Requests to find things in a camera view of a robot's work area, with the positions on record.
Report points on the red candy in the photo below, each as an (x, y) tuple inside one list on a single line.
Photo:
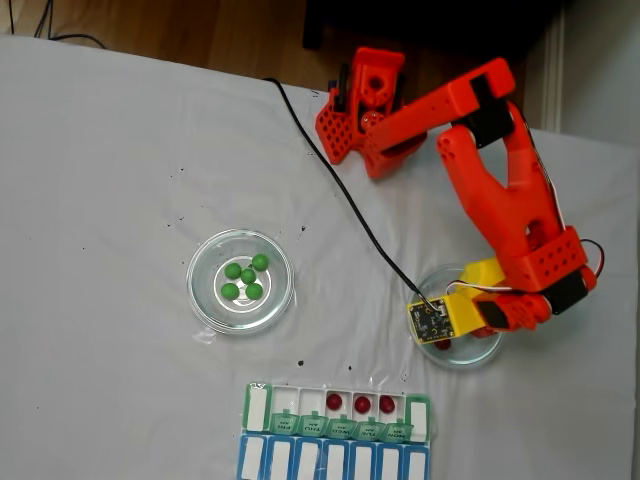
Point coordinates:
[(442, 344), (362, 404), (387, 404), (334, 400)]

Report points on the weekly pill organizer box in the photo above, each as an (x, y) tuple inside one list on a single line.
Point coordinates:
[(310, 400)]

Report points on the clear glass dish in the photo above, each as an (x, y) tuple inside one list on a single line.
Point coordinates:
[(205, 300), (470, 356)]

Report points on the orange perforated holder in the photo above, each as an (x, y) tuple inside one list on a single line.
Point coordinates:
[(334, 131)]

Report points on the white door trim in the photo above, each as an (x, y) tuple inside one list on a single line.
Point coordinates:
[(552, 75)]

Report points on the green candy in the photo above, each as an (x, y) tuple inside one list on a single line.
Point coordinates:
[(233, 270), (260, 261), (254, 290), (248, 275), (229, 290)]

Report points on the dark wooden furniture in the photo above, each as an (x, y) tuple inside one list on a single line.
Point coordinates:
[(450, 20)]

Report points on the white tablecloth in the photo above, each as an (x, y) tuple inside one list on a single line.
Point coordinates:
[(100, 200)]

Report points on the camera board in yellow mount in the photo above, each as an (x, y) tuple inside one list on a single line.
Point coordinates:
[(430, 322)]

